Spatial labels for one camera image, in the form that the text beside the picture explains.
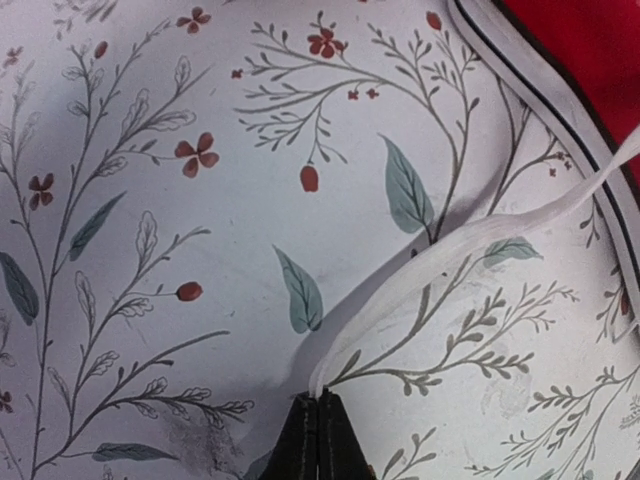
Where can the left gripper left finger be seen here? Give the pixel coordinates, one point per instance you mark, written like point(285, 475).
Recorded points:
point(295, 455)

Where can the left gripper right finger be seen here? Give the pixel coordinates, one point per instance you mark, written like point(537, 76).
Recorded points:
point(339, 454)

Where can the floral patterned table mat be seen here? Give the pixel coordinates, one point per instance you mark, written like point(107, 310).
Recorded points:
point(197, 195)

